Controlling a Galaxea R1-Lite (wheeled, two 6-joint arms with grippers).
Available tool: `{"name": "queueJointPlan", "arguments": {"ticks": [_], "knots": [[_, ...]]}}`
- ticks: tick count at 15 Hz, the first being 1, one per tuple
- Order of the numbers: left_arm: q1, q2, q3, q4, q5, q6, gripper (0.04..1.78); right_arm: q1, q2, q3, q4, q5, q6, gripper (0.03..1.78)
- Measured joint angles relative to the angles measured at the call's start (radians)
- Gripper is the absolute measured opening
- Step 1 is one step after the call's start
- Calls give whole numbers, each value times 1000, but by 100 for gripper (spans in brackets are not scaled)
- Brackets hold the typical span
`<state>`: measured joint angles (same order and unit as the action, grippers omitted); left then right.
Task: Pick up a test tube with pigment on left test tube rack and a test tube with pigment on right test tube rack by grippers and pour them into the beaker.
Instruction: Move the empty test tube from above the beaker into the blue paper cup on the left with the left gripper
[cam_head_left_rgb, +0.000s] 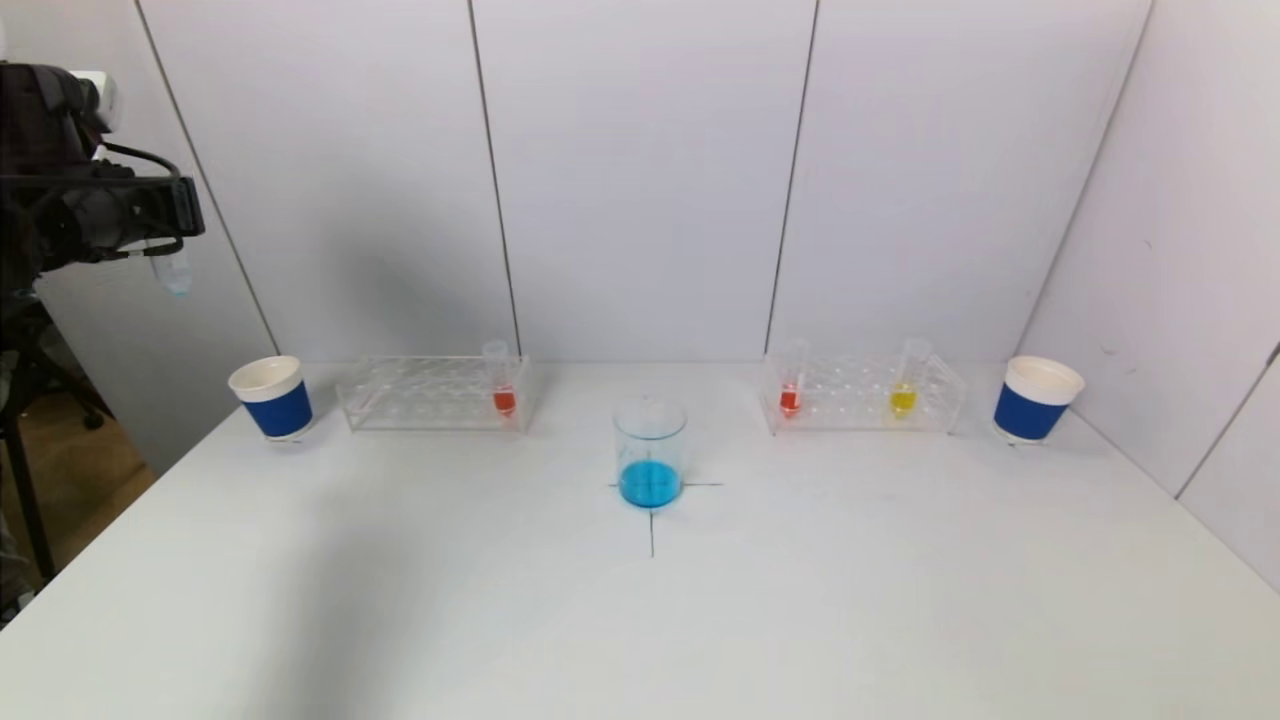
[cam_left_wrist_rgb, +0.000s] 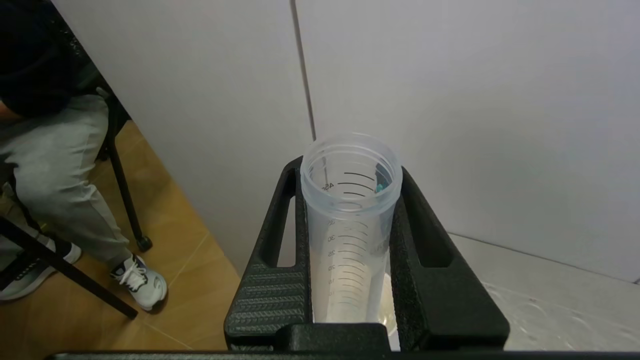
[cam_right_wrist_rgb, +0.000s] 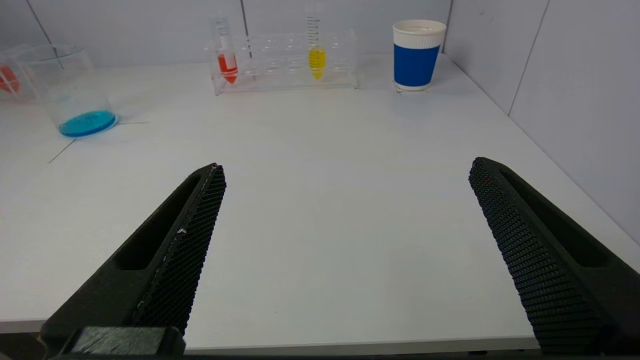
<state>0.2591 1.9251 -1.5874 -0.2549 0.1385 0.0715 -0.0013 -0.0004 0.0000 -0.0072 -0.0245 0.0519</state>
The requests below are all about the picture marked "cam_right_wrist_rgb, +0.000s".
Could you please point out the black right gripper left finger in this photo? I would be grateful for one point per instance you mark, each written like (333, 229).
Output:
(170, 270)

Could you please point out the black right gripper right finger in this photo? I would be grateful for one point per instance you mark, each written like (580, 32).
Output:
(540, 260)

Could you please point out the clear glass beaker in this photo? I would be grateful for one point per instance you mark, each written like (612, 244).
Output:
(87, 124)

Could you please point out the red pigment test tube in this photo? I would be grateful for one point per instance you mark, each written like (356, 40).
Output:
(227, 65)

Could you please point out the clear acrylic test tube rack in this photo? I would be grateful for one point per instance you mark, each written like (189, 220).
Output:
(25, 92)
(285, 65)

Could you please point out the yellow pigment test tube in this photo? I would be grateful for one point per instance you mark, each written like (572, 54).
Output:
(316, 60)

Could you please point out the blue sleeved white paper cup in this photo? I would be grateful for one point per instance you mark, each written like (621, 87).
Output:
(416, 62)

